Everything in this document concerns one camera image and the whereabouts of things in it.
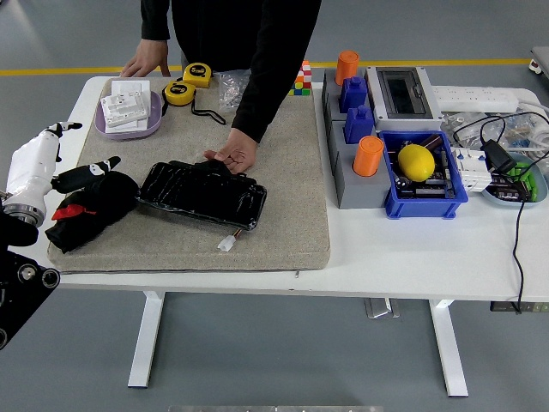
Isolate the dark relay module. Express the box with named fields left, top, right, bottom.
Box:
left=488, top=173, right=533, bottom=202

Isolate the clear bag of small parts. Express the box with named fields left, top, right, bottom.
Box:
left=441, top=109, right=537, bottom=151

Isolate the black electronic module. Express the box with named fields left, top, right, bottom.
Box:
left=411, top=179, right=449, bottom=199

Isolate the blue plastic bin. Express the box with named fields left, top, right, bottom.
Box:
left=377, top=130, right=470, bottom=221

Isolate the white wire connector plug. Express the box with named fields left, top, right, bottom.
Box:
left=216, top=229, right=244, bottom=252

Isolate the brown cylindrical capacitor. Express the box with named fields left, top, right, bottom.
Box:
left=419, top=133, right=444, bottom=152

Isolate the orange cylinder peg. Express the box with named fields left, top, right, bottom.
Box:
left=335, top=50, right=360, bottom=87
left=352, top=136, right=385, bottom=178

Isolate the white wall socket plate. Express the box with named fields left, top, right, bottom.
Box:
left=110, top=79, right=153, bottom=120
left=104, top=116, right=150, bottom=135
left=100, top=92, right=150, bottom=128

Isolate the person's left hand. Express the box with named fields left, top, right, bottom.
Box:
left=202, top=127, right=259, bottom=175

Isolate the blue block peg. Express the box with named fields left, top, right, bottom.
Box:
left=344, top=105, right=377, bottom=145
left=339, top=76, right=371, bottom=115

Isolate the black rag with red patch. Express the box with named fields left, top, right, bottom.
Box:
left=45, top=170, right=142, bottom=254

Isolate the green terminal block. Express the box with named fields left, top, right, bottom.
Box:
left=508, top=162, right=540, bottom=203

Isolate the table height control panel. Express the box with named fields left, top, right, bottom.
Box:
left=490, top=300, right=549, bottom=314

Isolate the black power adapter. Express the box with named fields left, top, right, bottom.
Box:
left=480, top=140, right=519, bottom=173

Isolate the person's right hand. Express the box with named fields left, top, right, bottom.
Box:
left=119, top=39, right=172, bottom=79

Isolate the grey peg base block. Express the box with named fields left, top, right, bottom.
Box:
left=321, top=67, right=378, bottom=125
left=328, top=119, right=392, bottom=210

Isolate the metal bracket under table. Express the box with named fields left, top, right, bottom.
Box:
left=364, top=298, right=401, bottom=319

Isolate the light blue tray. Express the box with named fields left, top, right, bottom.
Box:
left=480, top=152, right=549, bottom=210

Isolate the purple plastic tray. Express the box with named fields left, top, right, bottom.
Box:
left=94, top=89, right=165, bottom=142

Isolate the colourful puzzle cube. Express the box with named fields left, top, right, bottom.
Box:
left=289, top=59, right=313, bottom=98

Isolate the person's torso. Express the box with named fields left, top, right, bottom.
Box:
left=170, top=0, right=323, bottom=74

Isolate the yellow lemon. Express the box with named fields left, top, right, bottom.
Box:
left=397, top=144, right=437, bottom=181

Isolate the white power strip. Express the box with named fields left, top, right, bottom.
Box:
left=431, top=85, right=520, bottom=113

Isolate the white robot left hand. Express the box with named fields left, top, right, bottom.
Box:
left=4, top=122, right=122, bottom=207

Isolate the grey electrical distribution box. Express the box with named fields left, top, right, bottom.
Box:
left=364, top=65, right=445, bottom=133

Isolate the white cart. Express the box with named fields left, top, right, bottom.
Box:
left=528, top=45, right=549, bottom=81

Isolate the grey-brown mat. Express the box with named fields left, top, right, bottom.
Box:
left=46, top=76, right=332, bottom=276

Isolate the white circuit breaker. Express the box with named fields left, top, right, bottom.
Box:
left=449, top=146, right=494, bottom=194

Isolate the yellow tape measure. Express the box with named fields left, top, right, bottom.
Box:
left=183, top=62, right=214, bottom=89
left=160, top=80, right=227, bottom=126

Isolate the clear bag of screws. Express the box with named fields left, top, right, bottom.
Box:
left=213, top=70, right=254, bottom=115

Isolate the black cable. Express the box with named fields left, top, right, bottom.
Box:
left=453, top=111, right=549, bottom=315

